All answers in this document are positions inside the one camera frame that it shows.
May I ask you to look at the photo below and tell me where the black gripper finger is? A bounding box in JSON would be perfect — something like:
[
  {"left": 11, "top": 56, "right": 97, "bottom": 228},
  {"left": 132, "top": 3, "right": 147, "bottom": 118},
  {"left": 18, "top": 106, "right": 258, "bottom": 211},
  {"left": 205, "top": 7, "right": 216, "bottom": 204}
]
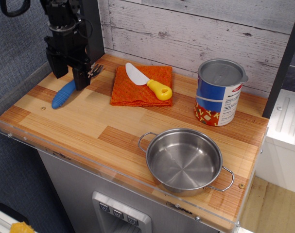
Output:
[
  {"left": 46, "top": 50, "right": 69, "bottom": 78},
  {"left": 72, "top": 67, "right": 91, "bottom": 91}
]

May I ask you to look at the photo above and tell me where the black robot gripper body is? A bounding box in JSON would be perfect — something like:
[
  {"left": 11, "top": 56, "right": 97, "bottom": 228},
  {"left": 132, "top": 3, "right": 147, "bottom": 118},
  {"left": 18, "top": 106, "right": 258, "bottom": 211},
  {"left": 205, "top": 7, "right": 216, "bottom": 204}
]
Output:
[{"left": 45, "top": 25, "right": 91, "bottom": 68}]

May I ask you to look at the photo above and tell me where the blue handled metal fork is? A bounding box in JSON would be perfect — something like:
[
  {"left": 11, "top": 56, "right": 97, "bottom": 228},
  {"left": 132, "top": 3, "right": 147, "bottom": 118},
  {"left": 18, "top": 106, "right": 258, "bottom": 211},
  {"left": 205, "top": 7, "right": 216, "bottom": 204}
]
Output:
[{"left": 52, "top": 63, "right": 104, "bottom": 109}]

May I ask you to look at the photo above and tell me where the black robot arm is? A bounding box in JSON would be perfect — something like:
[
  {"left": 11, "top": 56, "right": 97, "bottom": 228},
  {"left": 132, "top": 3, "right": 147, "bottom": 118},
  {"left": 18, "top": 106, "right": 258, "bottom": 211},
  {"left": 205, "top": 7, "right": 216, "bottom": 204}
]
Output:
[{"left": 41, "top": 0, "right": 91, "bottom": 90}]

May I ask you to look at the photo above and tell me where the orange folded towel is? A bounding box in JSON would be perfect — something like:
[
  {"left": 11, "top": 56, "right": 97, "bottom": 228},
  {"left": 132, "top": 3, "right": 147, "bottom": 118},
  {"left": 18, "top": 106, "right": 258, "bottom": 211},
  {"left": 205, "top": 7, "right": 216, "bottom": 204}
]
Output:
[{"left": 110, "top": 66, "right": 173, "bottom": 107}]

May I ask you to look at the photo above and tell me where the stainless steel pot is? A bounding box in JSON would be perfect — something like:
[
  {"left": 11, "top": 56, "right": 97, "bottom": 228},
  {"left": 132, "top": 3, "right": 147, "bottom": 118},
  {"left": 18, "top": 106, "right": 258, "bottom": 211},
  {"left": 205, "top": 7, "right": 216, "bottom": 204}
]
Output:
[{"left": 143, "top": 128, "right": 235, "bottom": 197}]

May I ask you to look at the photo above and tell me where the clear acrylic table guard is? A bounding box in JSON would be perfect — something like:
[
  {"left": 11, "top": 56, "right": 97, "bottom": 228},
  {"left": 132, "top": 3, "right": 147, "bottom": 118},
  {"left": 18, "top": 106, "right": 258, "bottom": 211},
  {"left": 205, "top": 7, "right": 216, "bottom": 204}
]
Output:
[{"left": 0, "top": 55, "right": 268, "bottom": 233}]

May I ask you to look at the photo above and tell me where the grey toy fridge cabinet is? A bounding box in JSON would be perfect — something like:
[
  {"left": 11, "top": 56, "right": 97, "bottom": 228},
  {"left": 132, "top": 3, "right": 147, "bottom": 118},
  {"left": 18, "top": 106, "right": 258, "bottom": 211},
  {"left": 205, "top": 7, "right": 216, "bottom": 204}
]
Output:
[{"left": 39, "top": 152, "right": 216, "bottom": 233}]

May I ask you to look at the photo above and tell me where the blue labelled can with lid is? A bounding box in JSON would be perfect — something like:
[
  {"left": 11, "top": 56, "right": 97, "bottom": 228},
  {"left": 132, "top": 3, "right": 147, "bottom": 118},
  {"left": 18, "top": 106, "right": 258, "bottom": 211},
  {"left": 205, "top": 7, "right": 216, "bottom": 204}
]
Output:
[{"left": 194, "top": 58, "right": 248, "bottom": 127}]

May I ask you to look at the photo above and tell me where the yellow black object corner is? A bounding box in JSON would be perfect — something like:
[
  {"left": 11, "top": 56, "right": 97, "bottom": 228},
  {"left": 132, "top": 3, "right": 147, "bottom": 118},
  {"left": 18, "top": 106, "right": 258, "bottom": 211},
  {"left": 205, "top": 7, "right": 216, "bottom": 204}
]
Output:
[{"left": 9, "top": 222, "right": 35, "bottom": 233}]

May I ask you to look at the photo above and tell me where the white ribbed box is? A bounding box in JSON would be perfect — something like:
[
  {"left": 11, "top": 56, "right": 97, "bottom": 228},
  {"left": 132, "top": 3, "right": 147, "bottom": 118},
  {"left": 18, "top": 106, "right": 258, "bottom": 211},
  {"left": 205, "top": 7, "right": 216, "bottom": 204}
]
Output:
[{"left": 255, "top": 89, "right": 295, "bottom": 192}]

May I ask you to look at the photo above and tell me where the dark vertical post left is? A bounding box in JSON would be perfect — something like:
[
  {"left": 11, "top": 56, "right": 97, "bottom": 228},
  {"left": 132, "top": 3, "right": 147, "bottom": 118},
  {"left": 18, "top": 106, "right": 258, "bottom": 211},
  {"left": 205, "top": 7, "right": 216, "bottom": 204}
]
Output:
[{"left": 79, "top": 0, "right": 104, "bottom": 63}]

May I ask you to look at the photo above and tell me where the dark vertical post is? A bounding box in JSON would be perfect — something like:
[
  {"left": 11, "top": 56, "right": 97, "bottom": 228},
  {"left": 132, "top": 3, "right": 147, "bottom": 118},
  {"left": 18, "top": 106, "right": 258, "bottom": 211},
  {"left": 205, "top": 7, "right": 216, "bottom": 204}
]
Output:
[
  {"left": 262, "top": 23, "right": 295, "bottom": 118},
  {"left": 79, "top": 0, "right": 104, "bottom": 63}
]

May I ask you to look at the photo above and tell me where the black cable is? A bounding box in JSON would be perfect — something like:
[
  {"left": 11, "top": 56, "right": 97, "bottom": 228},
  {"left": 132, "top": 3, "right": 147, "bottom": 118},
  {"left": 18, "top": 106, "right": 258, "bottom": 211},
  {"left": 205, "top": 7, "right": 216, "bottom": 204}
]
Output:
[{"left": 0, "top": 0, "right": 31, "bottom": 18}]

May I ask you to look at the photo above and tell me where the yellow handled toy knife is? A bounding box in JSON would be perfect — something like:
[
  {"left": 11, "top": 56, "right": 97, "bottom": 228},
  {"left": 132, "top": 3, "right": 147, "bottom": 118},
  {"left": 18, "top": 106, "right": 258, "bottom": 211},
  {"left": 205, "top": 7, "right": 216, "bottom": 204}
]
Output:
[{"left": 125, "top": 63, "right": 173, "bottom": 101}]

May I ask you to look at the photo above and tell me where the dark vertical post right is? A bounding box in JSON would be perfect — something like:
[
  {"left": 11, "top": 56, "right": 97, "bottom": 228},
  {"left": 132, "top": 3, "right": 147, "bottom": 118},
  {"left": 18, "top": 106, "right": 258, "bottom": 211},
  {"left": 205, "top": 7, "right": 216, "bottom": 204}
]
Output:
[{"left": 262, "top": 23, "right": 295, "bottom": 118}]

